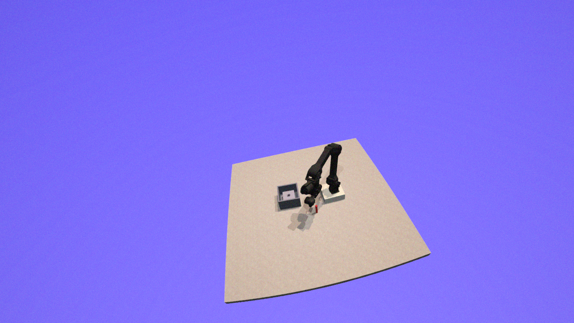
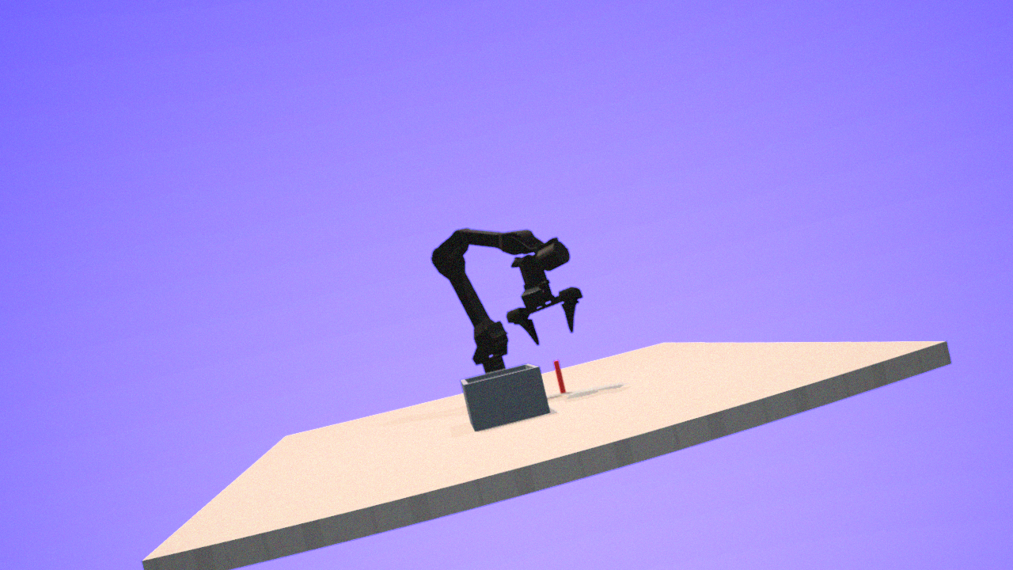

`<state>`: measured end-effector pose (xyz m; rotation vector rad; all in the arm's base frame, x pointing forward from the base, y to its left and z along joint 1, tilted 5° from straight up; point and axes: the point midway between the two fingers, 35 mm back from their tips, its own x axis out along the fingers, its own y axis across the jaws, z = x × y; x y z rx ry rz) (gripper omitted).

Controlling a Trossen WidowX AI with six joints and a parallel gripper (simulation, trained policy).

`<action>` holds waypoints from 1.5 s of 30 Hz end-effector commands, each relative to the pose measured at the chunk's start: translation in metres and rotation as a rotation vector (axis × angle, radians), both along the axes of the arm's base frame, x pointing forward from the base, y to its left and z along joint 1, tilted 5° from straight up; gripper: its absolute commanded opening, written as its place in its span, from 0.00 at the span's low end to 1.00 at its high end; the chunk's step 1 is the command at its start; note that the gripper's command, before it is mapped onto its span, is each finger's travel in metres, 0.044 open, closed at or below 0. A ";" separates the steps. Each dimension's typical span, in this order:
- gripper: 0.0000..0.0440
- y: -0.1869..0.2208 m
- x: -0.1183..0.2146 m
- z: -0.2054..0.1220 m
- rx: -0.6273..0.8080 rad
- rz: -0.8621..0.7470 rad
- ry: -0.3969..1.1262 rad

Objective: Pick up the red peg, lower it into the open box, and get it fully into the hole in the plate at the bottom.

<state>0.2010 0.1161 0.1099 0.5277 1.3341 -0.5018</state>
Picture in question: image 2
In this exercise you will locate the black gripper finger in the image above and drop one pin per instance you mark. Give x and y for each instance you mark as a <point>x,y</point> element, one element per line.
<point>569,310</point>
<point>528,326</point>

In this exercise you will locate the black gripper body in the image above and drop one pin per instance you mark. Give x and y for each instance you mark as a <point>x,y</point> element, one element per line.
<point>571,293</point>

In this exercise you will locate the red peg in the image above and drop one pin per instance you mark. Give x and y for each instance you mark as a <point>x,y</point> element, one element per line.
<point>559,376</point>

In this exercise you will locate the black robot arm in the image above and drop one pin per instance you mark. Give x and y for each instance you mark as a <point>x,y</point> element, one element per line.
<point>490,337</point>

